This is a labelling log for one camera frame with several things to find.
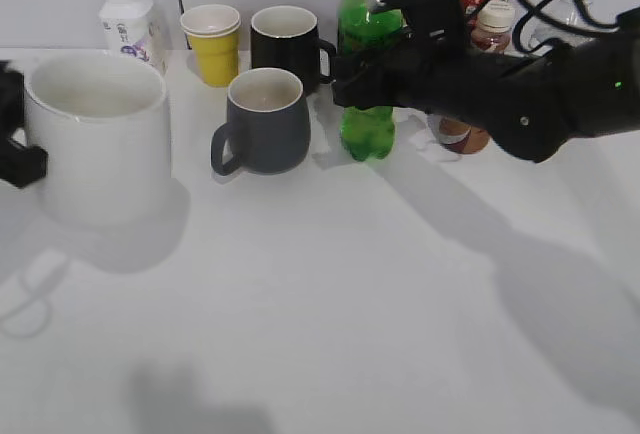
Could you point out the black ceramic mug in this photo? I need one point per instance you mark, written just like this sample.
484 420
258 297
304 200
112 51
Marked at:
287 37

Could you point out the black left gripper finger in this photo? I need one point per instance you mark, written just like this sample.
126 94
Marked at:
22 166
12 100

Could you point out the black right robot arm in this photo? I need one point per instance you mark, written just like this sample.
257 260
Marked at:
530 106

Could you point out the green soda bottle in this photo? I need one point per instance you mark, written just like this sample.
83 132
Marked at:
366 133

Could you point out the yellow paper cup stack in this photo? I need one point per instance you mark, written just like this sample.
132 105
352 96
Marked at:
213 33

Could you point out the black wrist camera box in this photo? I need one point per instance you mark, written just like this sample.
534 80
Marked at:
431 21

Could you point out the brown coffee drink bottle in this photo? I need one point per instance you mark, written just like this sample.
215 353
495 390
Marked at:
491 33

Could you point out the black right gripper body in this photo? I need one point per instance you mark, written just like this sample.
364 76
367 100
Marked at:
446 83

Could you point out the grey ceramic mug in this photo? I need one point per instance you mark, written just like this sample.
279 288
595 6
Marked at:
267 128

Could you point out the white ceramic mug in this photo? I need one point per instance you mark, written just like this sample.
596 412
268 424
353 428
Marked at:
104 121

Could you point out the white yogurt drink bottle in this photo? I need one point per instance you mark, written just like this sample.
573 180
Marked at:
132 28

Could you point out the clear water bottle green label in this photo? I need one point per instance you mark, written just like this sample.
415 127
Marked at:
565 12

